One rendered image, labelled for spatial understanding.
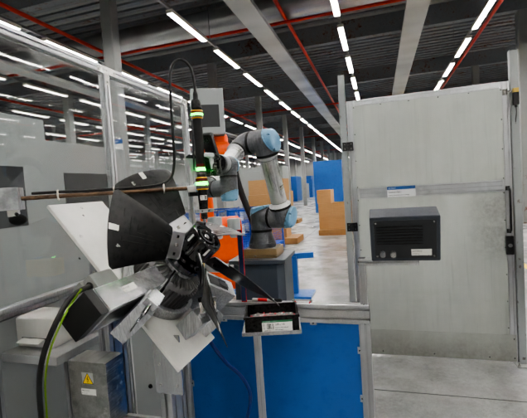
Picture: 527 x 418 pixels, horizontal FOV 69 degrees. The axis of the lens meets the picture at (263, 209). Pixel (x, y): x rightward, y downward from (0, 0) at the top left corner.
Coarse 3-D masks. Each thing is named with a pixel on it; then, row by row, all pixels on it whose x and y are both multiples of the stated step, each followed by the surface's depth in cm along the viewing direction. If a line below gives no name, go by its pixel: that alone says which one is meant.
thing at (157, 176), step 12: (132, 180) 136; (144, 180) 139; (156, 180) 140; (156, 192) 137; (168, 192) 139; (144, 204) 134; (156, 204) 135; (168, 204) 136; (180, 204) 138; (168, 216) 134
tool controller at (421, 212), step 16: (384, 208) 159; (400, 208) 156; (416, 208) 154; (432, 208) 151; (384, 224) 150; (400, 224) 149; (416, 224) 147; (432, 224) 146; (384, 240) 152; (400, 240) 151; (416, 240) 149; (432, 240) 147; (384, 256) 152; (400, 256) 153; (416, 256) 151; (432, 256) 150
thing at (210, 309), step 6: (204, 270) 115; (204, 276) 111; (204, 282) 108; (204, 288) 106; (204, 294) 103; (210, 294) 110; (204, 300) 101; (210, 300) 107; (204, 306) 99; (210, 306) 105; (210, 312) 102; (216, 318) 107; (216, 324) 104; (222, 336) 107
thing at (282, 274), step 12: (288, 252) 218; (252, 264) 201; (264, 264) 199; (276, 264) 198; (288, 264) 212; (252, 276) 203; (264, 276) 201; (276, 276) 199; (288, 276) 211; (240, 288) 205; (264, 288) 201; (276, 288) 200; (288, 288) 209; (288, 300) 207
